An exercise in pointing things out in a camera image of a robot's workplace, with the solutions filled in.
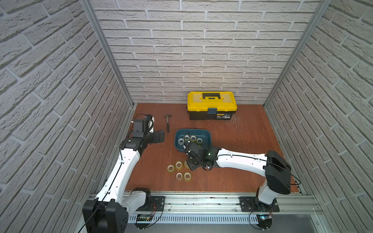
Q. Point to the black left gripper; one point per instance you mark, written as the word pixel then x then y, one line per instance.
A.
pixel 160 136

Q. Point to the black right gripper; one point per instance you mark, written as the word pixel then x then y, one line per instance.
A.
pixel 189 164

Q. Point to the yellow tape roll seven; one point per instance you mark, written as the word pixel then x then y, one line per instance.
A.
pixel 179 176

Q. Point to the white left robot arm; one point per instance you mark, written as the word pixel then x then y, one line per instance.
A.
pixel 109 212

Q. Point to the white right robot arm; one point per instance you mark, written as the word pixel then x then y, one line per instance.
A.
pixel 270 165

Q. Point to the yellow tape roll four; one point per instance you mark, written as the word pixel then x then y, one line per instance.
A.
pixel 185 164

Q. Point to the yellow tape roll three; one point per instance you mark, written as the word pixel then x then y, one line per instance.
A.
pixel 179 165

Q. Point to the teal plastic storage box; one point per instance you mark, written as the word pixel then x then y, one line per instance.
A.
pixel 199 133

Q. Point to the yellow tape roll two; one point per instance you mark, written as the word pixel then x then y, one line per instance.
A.
pixel 170 168

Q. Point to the grey claw hammer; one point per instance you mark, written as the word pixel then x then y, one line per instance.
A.
pixel 167 116

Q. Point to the yellow black toolbox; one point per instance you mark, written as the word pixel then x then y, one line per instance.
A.
pixel 211 105

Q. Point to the left green circuit board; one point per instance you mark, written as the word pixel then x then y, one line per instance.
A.
pixel 144 218

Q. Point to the green circuit board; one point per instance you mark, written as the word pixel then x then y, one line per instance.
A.
pixel 264 221
pixel 144 218

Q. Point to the right green circuit board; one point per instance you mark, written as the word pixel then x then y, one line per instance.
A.
pixel 264 221

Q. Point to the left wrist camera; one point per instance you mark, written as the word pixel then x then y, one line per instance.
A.
pixel 142 127

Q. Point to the aluminium front rail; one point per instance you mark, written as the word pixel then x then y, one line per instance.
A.
pixel 225 208

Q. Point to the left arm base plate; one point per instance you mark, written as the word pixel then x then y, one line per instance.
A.
pixel 154 203

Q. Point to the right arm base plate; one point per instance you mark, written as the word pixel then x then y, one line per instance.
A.
pixel 252 204

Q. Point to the aluminium frame left post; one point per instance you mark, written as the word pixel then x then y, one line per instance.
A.
pixel 88 8

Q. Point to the aluminium frame post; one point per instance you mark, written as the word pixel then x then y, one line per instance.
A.
pixel 316 18
pixel 88 8

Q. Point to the aluminium frame right post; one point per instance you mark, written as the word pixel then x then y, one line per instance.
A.
pixel 316 18

